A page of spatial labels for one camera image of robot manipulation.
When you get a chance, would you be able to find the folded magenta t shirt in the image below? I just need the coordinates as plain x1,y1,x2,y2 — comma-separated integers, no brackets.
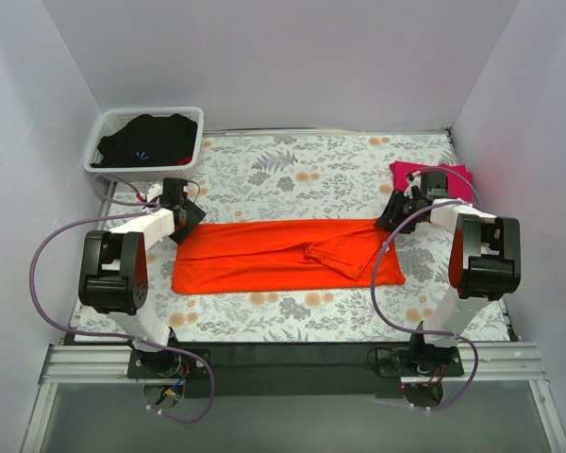
390,160,474,202

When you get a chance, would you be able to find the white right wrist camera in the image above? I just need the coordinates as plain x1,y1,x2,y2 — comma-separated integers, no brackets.
404,172,422,199

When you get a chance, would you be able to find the white plastic laundry basket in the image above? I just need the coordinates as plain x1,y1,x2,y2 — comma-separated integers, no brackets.
84,107,205,182

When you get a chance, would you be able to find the orange t shirt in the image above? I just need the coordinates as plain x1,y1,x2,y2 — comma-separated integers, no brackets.
172,219,406,294

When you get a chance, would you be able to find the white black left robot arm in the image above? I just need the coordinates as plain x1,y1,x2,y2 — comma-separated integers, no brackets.
78,177,205,378

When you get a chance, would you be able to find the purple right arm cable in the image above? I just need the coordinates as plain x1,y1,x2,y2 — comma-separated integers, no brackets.
370,165,480,411

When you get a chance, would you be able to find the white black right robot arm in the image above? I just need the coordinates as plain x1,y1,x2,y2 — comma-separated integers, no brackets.
369,167,522,378

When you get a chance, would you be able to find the aluminium frame rail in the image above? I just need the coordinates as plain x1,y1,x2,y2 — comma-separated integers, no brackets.
40,342,547,383

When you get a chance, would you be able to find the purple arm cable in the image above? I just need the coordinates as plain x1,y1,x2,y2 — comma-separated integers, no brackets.
28,173,217,425
370,165,480,411

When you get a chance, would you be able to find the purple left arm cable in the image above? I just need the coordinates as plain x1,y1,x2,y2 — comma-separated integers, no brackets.
28,173,217,425

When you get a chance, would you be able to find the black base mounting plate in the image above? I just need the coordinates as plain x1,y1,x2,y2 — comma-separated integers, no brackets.
127,342,464,398

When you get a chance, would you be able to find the black t shirt in basket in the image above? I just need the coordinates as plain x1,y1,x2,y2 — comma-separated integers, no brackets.
91,113,198,168

